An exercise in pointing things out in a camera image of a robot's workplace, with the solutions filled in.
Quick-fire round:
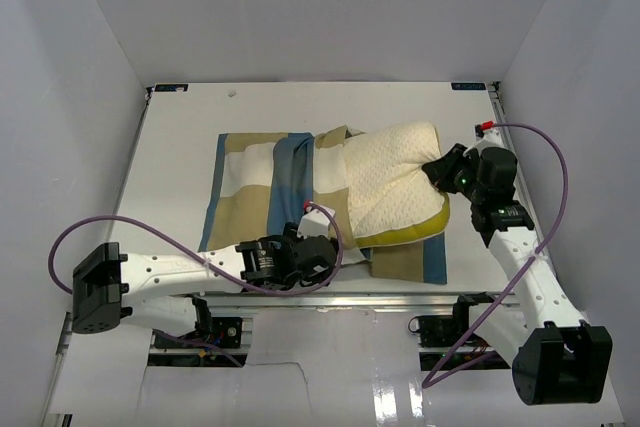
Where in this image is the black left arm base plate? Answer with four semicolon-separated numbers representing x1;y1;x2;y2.
150;316;251;357

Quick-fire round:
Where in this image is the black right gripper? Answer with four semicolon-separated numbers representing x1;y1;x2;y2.
424;144;486;204

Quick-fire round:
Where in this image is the blue beige white checked pillowcase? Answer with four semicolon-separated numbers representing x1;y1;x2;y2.
198;126;447;285

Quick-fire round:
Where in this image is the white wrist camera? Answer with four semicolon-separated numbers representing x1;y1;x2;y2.
472;121;504;152
297;202;335;238

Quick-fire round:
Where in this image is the white pillow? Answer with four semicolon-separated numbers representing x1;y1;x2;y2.
343;122;450;248

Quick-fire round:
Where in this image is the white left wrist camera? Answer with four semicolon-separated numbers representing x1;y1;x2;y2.
297;202;335;238

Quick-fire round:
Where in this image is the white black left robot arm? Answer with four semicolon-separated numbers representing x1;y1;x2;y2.
71;224;342;346

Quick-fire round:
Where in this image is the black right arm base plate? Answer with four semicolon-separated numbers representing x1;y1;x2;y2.
409;314;516;356

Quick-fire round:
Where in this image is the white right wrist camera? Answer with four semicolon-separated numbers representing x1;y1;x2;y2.
472;121;504;152

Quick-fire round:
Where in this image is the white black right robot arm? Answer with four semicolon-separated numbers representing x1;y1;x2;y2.
422;143;613;406

